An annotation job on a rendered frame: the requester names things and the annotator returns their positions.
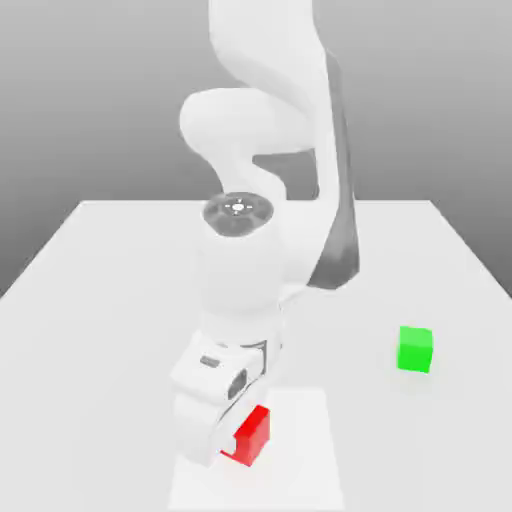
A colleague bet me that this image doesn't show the small green cube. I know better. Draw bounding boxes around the small green cube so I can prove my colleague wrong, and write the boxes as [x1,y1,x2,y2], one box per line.
[396,325,434,374]

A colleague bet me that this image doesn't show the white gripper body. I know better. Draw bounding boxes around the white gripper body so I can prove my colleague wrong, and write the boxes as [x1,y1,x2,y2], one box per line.
[173,375,269,468]

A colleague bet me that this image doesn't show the small red cube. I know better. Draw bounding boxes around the small red cube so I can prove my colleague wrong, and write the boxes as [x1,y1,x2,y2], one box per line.
[220,404,271,468]

